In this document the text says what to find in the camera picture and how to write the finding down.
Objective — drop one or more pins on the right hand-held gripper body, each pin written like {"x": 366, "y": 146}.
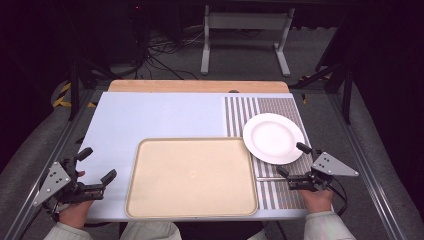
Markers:
{"x": 330, "y": 166}

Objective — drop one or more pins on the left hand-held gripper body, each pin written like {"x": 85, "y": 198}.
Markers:
{"x": 53, "y": 181}

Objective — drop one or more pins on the white round plate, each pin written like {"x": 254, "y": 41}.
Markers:
{"x": 271, "y": 138}

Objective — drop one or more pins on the person's right hand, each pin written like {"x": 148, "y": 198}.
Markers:
{"x": 316, "y": 201}

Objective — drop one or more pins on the person's left hand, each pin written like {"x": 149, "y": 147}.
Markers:
{"x": 75, "y": 215}

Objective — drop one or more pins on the grey striped placemat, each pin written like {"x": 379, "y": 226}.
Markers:
{"x": 283, "y": 105}

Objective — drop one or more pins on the black metal stand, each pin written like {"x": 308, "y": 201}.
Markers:
{"x": 347, "y": 100}
{"x": 74, "y": 100}

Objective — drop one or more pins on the yellow black floor tape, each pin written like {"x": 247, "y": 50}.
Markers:
{"x": 61, "y": 100}

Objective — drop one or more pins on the person's left leg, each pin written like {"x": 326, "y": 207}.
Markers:
{"x": 150, "y": 232}

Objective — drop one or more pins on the person's leg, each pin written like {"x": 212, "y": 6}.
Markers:
{"x": 258, "y": 237}
{"x": 150, "y": 232}

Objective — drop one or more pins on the person's right leg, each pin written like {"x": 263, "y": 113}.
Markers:
{"x": 258, "y": 237}

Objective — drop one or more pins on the pale blue table mat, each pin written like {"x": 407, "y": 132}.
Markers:
{"x": 160, "y": 115}

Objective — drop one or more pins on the beige rectangular tray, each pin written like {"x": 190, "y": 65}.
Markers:
{"x": 191, "y": 178}

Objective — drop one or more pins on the white metal stand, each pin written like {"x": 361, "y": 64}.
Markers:
{"x": 246, "y": 20}

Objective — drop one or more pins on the aluminium frame rail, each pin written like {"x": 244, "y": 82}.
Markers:
{"x": 356, "y": 150}
{"x": 68, "y": 135}

